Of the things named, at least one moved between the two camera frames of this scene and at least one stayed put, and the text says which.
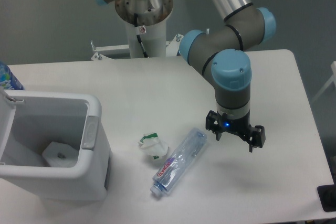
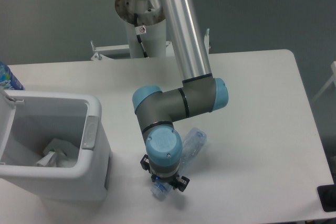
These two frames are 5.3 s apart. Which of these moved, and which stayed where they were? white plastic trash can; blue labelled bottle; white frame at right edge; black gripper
Moved: black gripper
Stayed: blue labelled bottle; white frame at right edge; white plastic trash can
